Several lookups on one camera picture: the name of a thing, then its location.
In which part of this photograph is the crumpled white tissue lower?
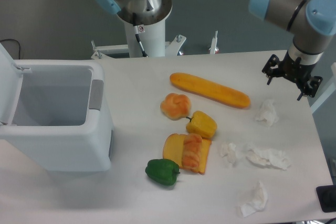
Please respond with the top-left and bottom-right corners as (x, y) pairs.
(239, 180), (268, 218)

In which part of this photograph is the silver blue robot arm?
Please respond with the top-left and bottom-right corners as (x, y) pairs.
(248, 0), (335, 98)

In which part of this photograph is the black floor cable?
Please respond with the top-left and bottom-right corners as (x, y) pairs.
(0, 38), (21, 60)

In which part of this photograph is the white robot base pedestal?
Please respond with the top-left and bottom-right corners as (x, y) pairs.
(90, 0), (221, 60)

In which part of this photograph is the yellow bell pepper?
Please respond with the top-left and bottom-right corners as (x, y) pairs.
(186, 111), (217, 139)

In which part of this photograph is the round knotted bread roll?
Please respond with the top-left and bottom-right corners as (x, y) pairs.
(160, 93), (192, 120)

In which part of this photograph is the long orange baguette bread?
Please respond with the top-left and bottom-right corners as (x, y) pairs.
(170, 72), (250, 109)

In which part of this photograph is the white frame post right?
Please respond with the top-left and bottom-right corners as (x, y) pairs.
(310, 62), (335, 113)

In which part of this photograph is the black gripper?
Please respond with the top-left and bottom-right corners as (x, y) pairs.
(262, 52), (323, 101)

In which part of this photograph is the crumpled white tissue small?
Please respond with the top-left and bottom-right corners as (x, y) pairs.
(219, 142), (237, 167)

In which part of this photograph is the crumpled white tissue upper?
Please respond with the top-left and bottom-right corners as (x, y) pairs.
(255, 99), (279, 127)

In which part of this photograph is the small croissant bread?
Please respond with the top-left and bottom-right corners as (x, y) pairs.
(182, 133), (202, 172)

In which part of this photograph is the crumpled white tissue wide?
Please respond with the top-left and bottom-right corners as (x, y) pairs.
(246, 144), (292, 170)

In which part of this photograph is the green bell pepper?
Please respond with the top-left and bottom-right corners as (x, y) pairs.
(145, 159), (180, 186)

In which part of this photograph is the white open trash bin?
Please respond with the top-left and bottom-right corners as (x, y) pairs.
(1, 48), (114, 172)

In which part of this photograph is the toast bread slice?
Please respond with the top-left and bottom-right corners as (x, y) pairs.
(163, 134), (212, 174)

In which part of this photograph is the black device at edge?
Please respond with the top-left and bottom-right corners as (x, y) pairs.
(316, 185), (336, 212)

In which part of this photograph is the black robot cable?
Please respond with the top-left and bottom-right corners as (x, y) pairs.
(132, 13), (149, 58)

